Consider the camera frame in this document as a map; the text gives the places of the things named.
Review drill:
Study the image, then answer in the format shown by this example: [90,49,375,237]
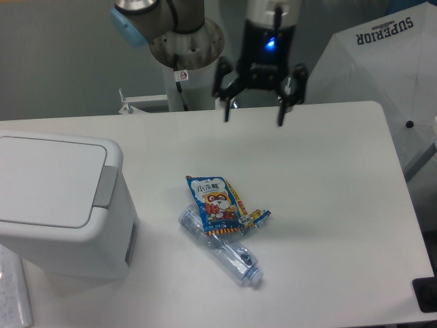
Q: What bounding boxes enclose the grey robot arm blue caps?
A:
[110,1,308,125]

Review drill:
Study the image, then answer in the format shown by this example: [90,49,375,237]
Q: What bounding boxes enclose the white metal frame bracket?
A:
[118,87,225,115]

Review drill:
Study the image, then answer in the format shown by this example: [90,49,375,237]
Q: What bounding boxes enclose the blue cartoon snack bag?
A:
[186,176,245,235]

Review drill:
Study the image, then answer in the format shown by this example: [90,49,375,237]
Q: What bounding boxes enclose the crushed clear plastic bottle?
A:
[178,204,264,288]

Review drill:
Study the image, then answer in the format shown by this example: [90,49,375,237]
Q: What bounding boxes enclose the small yellow blue wrapper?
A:
[238,209,271,236]

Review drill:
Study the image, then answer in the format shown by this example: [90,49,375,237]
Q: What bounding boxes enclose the white push-lid trash can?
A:
[1,130,139,279]

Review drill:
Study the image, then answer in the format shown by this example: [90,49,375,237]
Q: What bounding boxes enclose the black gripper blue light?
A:
[212,20,309,126]

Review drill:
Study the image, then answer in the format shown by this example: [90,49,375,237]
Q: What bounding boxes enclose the white SUPERIOR umbrella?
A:
[305,2,436,167]

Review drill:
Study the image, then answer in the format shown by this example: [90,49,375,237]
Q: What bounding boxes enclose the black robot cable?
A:
[172,53,189,112]

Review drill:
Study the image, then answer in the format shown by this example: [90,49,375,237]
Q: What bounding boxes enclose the black device at table edge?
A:
[412,277,436,313]

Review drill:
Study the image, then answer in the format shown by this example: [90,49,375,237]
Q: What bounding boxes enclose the paper in plastic sleeve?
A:
[1,246,33,327]

